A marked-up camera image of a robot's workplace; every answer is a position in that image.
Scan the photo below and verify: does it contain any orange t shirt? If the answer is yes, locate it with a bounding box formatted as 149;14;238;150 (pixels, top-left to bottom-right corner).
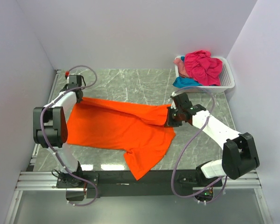
67;98;175;180

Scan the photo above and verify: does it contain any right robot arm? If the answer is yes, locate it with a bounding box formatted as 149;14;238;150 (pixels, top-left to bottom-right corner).
165;92;260;186

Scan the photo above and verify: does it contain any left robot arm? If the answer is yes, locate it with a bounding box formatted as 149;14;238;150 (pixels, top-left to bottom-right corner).
33;75;86;188

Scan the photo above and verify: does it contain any teal blue t shirt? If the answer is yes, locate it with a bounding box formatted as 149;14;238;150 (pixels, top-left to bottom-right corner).
173;57;202;89

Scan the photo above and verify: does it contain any light pink t shirt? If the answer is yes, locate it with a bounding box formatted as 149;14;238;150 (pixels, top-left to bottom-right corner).
173;57;190;78

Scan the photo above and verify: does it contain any magenta t shirt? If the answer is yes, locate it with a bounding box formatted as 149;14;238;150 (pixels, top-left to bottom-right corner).
184;50;223;86

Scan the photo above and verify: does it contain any white plastic laundry basket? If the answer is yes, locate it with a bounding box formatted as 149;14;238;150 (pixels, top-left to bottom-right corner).
175;56;235;93

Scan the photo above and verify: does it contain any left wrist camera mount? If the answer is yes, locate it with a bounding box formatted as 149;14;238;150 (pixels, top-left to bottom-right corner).
64;71;70;80

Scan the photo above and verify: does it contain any right aluminium rail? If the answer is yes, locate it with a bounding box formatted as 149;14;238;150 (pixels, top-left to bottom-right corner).
193;169;262;190

